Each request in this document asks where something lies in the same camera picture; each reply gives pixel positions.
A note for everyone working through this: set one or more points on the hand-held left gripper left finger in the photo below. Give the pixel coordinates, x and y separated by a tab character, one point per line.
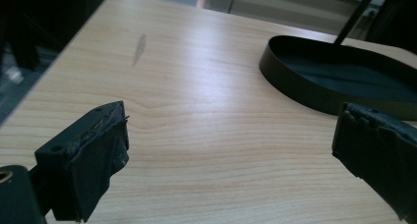
88	158

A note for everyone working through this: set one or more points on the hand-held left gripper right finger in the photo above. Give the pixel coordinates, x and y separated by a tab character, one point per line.
380	145

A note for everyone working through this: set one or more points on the black round metal tray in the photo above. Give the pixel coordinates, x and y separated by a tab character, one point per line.
341	76

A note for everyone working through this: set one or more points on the black metal rod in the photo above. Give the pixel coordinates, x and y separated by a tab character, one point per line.
355	16

